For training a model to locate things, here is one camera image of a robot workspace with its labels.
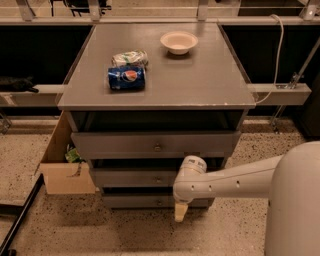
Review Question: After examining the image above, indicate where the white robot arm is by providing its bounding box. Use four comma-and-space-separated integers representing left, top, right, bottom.
173, 141, 320, 256

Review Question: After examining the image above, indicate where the grey top drawer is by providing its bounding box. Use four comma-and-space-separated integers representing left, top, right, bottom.
71, 131, 241, 160

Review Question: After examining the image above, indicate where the grey drawer cabinet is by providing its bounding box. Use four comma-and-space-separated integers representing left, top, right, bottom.
58, 23, 255, 196

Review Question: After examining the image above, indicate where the green packet in box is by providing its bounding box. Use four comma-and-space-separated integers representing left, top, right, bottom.
65, 148, 82, 163

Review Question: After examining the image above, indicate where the cardboard box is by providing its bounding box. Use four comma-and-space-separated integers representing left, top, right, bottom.
39, 112, 96, 195

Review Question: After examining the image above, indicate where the blue pepsi can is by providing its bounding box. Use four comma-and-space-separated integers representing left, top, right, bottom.
108, 66, 145, 90

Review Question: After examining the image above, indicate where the crushed green white can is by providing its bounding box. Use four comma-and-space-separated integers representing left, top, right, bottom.
111, 50, 148, 67

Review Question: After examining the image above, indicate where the white bowl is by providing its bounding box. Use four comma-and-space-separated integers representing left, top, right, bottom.
160, 31, 198, 55

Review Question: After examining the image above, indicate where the black floor bar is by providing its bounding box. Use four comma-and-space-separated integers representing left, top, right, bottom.
0, 175, 44, 256

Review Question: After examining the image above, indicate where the black object on ledge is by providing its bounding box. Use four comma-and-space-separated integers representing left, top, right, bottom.
0, 76, 39, 93

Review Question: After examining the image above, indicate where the white cable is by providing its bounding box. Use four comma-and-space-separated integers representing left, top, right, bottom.
255, 13, 285, 105

